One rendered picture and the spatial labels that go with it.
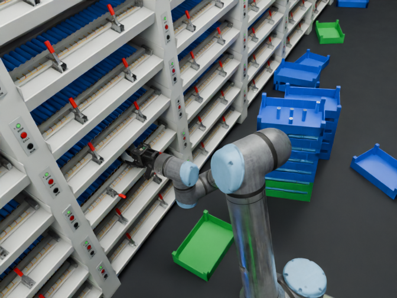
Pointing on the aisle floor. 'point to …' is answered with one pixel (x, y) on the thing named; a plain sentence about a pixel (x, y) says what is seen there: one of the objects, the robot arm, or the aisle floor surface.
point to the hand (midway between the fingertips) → (124, 153)
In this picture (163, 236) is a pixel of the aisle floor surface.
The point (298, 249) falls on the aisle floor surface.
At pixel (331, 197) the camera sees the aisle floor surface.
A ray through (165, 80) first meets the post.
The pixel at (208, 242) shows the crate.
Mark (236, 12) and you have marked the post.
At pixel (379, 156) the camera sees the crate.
